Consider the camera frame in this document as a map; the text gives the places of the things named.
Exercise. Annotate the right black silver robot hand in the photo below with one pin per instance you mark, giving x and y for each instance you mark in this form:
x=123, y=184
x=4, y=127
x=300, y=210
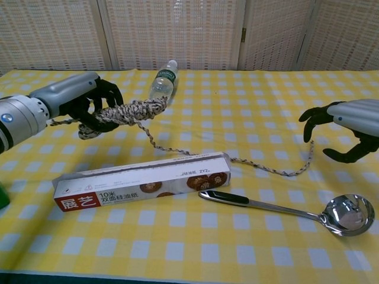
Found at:
x=358, y=114

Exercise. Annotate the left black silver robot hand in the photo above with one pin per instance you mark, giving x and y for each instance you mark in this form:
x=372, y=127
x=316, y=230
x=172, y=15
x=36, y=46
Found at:
x=68, y=91

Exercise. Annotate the clear plastic water bottle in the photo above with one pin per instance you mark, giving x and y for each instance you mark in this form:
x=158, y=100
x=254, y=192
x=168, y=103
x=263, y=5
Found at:
x=164, y=81

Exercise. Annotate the stainless steel ladle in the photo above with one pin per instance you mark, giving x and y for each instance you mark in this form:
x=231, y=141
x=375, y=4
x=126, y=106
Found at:
x=349, y=214

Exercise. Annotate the long baking paper box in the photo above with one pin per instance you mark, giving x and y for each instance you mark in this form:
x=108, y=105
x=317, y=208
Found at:
x=133, y=185

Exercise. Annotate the woven bamboo folding screen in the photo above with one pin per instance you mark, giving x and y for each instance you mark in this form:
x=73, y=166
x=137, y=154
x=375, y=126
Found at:
x=177, y=32

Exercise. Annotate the yellow white checked tablecloth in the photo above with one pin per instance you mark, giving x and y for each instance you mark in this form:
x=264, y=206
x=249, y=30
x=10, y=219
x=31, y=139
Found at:
x=222, y=118

